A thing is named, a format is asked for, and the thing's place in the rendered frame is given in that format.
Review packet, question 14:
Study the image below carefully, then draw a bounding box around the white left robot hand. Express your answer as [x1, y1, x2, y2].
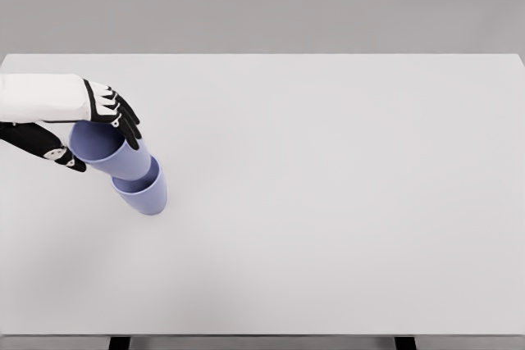
[0, 74, 143, 173]

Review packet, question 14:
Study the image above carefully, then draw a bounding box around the blue plastic cup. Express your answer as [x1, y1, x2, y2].
[111, 155, 168, 217]
[68, 120, 153, 183]

